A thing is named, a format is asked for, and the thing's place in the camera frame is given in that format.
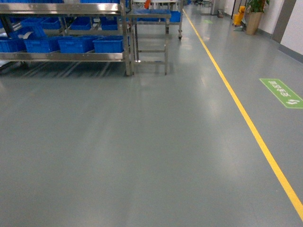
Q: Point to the blue bin rack front right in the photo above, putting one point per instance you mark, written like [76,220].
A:
[109,44]

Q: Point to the blue bin rack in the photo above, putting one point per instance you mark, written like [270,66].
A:
[42,45]
[11,45]
[109,44]
[77,44]

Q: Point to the small stainless steel table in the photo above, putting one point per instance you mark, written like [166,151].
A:
[132,16]

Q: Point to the stainless steel flow rack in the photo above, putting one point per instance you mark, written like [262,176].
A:
[31,19]

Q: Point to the blue bin rack front middle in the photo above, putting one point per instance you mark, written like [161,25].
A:
[77,44]

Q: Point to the blue bin rack front left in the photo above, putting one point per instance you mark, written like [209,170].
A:
[42,45]

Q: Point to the yellow mop bucket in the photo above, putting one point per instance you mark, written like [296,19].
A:
[238,19]

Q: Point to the potted plant tan pot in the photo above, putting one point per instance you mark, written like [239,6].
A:
[255,10]

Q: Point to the blue bin rack far left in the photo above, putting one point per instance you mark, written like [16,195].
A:
[11,45]

